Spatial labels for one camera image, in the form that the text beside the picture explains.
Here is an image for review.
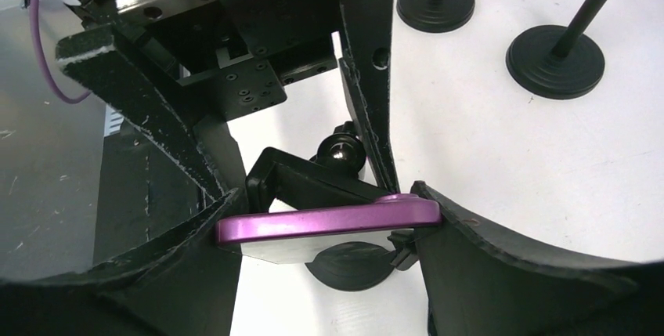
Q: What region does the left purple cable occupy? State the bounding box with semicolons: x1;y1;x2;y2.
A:
23;0;93;106

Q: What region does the purple phone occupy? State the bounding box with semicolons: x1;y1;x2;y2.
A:
215;193;442;246

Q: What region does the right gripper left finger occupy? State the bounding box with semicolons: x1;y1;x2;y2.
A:
1;189;247;335

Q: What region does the left white cable duct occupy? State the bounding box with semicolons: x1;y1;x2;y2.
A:
103;105;124;137

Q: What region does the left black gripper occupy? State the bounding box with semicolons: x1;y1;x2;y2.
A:
56;0;399;200

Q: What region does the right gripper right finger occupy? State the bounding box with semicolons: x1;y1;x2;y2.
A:
411;181;663;335

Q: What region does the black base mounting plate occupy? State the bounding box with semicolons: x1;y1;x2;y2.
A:
93;121;202;264

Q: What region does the black round-base phone stand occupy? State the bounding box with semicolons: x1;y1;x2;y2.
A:
396;0;475;34

